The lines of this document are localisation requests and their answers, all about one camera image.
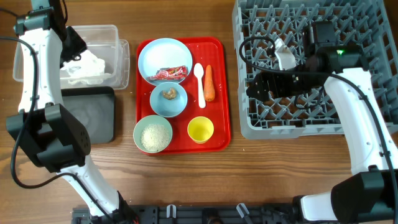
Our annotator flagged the white napkin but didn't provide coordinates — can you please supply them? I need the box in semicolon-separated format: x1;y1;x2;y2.
60;50;111;85

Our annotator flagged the orange carrot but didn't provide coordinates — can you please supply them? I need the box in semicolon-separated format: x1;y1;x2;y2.
204;65;215;101

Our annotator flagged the white plastic spoon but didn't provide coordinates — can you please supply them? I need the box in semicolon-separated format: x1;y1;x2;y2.
193;63;206;109

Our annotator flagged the yellow cup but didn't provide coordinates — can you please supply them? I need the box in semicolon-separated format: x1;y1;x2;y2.
187;116;215;144

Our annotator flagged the red snack wrapper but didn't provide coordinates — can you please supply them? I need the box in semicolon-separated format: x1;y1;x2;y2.
147;65;188;81

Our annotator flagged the light blue plate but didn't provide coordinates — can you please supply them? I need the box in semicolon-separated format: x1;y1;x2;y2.
137;38;193;86

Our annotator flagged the brown mushroom piece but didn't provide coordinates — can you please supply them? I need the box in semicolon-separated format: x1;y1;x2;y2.
162;88;178;100

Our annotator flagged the light blue bowl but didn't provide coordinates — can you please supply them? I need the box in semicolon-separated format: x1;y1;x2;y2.
150;82;188;118

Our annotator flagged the green bowl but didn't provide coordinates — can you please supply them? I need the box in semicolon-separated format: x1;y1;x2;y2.
133;115;173;154

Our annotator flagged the white rice pile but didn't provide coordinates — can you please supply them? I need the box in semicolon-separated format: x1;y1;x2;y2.
140;124;171;152

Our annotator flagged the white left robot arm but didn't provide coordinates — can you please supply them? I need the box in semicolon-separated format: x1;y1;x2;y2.
6;1;139;223

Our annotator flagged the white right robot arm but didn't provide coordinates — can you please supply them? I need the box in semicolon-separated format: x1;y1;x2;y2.
247;41;397;223

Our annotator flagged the clear plastic waste bin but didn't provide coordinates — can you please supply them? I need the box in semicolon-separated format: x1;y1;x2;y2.
12;24;131;91

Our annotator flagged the black waste tray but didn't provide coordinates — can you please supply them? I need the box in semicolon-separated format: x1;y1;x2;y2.
62;86;116;144

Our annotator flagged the grey dishwasher rack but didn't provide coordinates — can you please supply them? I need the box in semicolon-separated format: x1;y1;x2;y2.
232;1;397;139

